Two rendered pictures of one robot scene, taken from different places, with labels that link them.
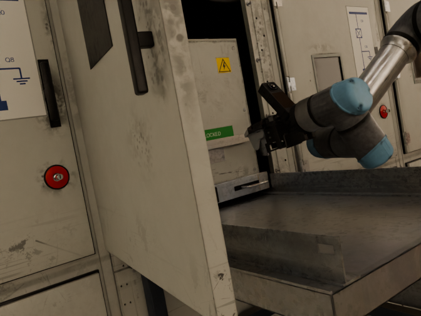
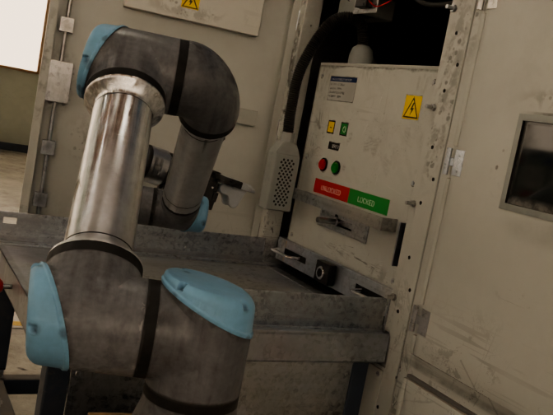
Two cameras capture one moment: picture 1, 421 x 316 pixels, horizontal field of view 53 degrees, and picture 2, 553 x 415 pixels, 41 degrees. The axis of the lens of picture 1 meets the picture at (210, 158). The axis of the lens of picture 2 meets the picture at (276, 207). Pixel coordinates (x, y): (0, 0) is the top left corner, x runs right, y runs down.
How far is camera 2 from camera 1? 2.19 m
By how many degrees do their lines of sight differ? 96
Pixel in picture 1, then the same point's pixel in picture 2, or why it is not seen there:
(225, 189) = (346, 279)
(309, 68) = (504, 141)
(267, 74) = (437, 134)
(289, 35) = (487, 67)
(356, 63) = not seen: outside the picture
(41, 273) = not seen: hidden behind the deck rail
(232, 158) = (374, 247)
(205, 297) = not seen: hidden behind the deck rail
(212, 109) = (378, 167)
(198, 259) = (31, 198)
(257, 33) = (448, 60)
